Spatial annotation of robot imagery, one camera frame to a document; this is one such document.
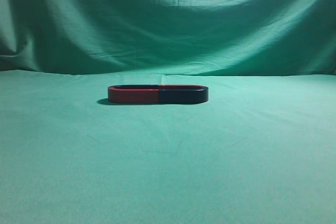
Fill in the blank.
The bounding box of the left red-fronted horseshoe magnet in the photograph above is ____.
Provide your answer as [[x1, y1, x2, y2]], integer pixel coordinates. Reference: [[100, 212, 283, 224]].
[[108, 84, 159, 104]]

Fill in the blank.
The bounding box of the blue-fronted horseshoe magnet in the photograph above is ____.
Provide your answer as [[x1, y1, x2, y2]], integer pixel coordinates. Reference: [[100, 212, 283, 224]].
[[159, 84, 209, 104]]

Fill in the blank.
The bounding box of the green cloth backdrop and cover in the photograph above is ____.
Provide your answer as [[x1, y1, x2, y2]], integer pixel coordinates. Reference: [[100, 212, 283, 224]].
[[1, 0, 335, 223]]

